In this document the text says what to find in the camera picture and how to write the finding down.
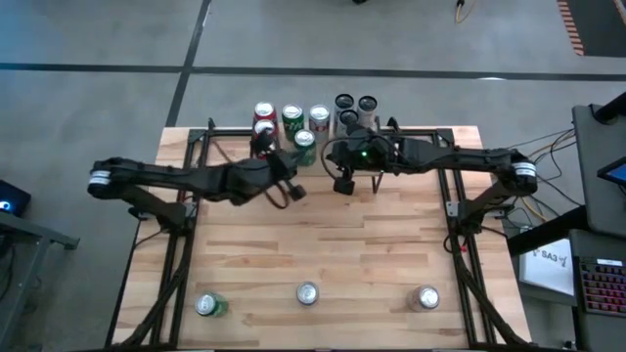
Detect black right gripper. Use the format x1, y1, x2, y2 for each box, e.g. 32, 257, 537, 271
326, 124, 392, 197

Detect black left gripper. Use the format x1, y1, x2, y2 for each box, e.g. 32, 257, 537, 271
251, 130, 313, 201

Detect green Sprite can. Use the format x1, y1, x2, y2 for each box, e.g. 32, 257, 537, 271
194, 290, 230, 319
292, 128, 319, 168
281, 103, 306, 143

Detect red Fanta strawberry can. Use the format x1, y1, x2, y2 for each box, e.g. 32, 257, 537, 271
253, 144, 280, 162
252, 101, 279, 123
252, 119, 280, 143

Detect silver Diet Coke can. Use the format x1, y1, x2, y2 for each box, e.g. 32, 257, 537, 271
308, 104, 333, 144
409, 285, 441, 313
294, 281, 321, 308

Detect wooden shelf black metal legs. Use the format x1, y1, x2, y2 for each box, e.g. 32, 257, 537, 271
247, 115, 386, 196

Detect black desk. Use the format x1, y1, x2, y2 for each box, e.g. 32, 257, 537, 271
507, 204, 626, 352

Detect white paper sign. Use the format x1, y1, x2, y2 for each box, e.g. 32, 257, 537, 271
517, 240, 577, 297

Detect grey metal side table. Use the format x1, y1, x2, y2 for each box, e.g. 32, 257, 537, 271
0, 209, 81, 352

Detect grey desk panel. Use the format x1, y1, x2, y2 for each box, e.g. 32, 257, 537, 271
571, 104, 626, 240

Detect black device with blue light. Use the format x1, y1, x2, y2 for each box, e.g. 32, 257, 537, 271
0, 179, 32, 219

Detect tablet with blue screen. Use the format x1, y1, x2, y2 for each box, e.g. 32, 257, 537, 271
596, 155, 626, 187

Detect black mat orange striped edge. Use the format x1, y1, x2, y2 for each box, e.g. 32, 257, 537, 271
556, 0, 626, 58

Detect backlit black keyboard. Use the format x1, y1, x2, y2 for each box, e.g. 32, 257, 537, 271
575, 256, 626, 318

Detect black aluminium frame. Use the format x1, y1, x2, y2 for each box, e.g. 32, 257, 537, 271
105, 115, 534, 351

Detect black floor cable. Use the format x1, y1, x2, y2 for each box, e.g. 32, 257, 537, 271
483, 127, 578, 206

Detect yellow floor cable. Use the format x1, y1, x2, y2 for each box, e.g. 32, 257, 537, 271
488, 140, 576, 224

